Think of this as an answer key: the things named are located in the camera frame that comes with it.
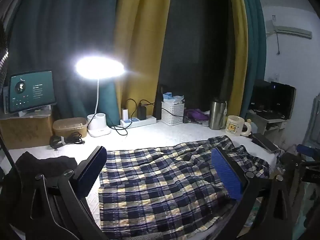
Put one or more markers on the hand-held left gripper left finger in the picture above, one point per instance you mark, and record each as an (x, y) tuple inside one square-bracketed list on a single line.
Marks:
[(92, 170)]

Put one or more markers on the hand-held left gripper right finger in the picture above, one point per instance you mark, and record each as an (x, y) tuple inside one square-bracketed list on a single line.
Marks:
[(227, 172)]

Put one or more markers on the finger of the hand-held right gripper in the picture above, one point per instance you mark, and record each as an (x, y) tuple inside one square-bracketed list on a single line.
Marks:
[(305, 150)]

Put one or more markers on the plaid pants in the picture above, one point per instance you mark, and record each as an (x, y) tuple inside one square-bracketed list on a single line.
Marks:
[(162, 180)]

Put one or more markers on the grey side desk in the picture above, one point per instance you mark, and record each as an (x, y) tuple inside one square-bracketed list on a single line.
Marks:
[(272, 127)]

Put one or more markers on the black smartphone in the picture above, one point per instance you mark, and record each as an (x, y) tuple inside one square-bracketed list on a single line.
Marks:
[(265, 142)]

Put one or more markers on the white desk lamp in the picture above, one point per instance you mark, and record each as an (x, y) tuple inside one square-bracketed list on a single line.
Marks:
[(100, 127)]

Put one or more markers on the white cartoon bear mug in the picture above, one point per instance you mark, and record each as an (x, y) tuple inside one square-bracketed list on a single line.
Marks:
[(233, 126)]

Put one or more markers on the brown lidded container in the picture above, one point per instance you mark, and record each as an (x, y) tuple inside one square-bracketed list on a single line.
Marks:
[(70, 128)]

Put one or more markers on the black cloth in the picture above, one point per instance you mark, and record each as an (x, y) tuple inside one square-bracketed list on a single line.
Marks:
[(45, 162)]

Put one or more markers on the stainless steel tumbler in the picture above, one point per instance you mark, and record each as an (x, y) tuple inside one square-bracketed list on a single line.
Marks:
[(216, 115)]

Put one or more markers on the black monitor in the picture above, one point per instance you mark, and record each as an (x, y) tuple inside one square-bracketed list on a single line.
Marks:
[(275, 97)]

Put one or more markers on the purple cloth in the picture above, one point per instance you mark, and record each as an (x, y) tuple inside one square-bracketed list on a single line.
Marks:
[(197, 115)]

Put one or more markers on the white charger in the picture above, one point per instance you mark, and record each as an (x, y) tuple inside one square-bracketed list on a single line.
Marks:
[(125, 113)]

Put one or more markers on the white power strip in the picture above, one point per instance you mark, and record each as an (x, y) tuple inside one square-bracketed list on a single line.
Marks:
[(140, 122)]

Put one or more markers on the white quilted table cover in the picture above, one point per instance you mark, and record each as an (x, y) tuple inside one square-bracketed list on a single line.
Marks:
[(155, 137)]

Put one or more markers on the white plastic basket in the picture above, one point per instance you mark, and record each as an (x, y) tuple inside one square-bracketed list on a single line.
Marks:
[(172, 120)]

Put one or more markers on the black charger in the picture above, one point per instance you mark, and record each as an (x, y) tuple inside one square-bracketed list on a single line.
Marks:
[(142, 111)]

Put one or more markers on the cardboard box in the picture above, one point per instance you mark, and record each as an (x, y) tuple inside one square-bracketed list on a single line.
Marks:
[(25, 130)]

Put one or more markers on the blue plastic packet bundle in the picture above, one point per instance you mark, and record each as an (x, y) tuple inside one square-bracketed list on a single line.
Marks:
[(171, 97)]

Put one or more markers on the tablet with teal screen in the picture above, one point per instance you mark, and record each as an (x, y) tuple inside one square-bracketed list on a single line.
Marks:
[(32, 90)]

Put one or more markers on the teal curtain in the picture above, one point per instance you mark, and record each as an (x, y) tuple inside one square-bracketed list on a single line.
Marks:
[(256, 42), (62, 30)]

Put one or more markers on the white air conditioner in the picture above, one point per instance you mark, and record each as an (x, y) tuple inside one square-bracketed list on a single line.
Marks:
[(292, 31)]

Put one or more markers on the yellow curtain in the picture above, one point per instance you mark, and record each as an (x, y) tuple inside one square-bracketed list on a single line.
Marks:
[(238, 42), (140, 30)]

